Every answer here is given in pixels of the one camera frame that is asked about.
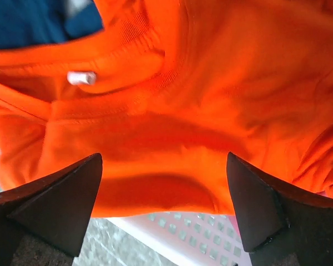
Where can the orange t-shirt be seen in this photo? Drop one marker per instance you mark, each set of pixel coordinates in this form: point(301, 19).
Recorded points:
point(165, 91)

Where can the white plastic laundry basket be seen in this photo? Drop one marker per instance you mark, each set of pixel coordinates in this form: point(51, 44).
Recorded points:
point(187, 238)

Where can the navy blue t-shirt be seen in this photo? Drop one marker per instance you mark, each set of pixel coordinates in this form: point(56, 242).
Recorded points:
point(28, 23)

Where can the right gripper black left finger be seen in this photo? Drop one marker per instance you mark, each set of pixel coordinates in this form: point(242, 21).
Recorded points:
point(44, 222)

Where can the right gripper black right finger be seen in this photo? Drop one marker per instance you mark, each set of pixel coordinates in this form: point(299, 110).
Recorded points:
point(279, 223)

